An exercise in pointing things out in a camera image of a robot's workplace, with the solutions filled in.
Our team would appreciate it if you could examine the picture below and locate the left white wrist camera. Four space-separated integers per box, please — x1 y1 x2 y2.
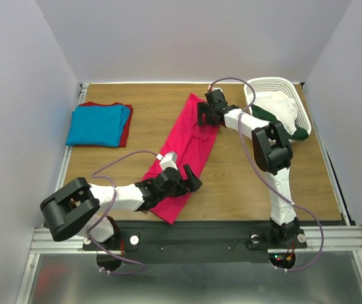
156 151 178 171

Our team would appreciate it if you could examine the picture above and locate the white t-shirt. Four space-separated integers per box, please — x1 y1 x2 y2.
252 91 297 136

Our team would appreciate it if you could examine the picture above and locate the pink t-shirt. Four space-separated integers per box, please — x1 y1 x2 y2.
151 94 219 224

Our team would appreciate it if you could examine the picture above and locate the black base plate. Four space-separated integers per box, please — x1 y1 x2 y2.
82 220 308 265

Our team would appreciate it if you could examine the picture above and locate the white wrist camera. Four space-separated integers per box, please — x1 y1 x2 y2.
156 151 178 171
207 84 223 94

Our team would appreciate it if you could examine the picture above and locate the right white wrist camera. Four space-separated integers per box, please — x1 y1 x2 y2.
207 84 223 94

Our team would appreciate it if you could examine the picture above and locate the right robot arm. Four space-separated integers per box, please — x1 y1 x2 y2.
197 89 300 247

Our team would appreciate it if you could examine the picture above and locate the blue folded t-shirt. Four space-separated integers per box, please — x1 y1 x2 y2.
65 104 130 147

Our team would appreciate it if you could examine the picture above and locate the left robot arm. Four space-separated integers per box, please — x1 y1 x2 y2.
40 165 203 250

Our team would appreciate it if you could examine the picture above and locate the dark red folded t-shirt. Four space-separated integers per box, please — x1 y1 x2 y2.
78 101 134 147

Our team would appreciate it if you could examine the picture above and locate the dark green t-shirt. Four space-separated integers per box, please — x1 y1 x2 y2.
251 105 309 141

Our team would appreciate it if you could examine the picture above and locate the white plastic basket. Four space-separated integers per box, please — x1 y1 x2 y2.
244 77 311 143

